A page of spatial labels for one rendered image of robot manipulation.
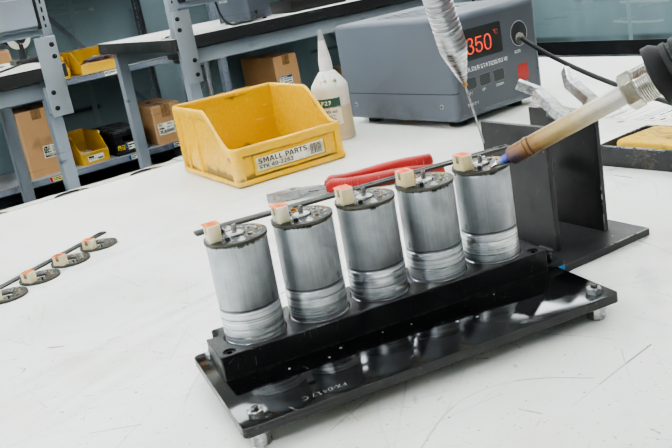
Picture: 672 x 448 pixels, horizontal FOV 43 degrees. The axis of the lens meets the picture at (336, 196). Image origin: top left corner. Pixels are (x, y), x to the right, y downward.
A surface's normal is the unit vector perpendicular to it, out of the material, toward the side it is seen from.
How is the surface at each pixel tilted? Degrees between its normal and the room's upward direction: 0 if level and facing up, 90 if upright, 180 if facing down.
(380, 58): 90
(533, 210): 90
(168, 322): 0
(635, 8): 90
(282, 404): 0
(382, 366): 0
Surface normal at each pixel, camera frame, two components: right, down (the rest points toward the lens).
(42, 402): -0.17, -0.95
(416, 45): -0.77, 0.29
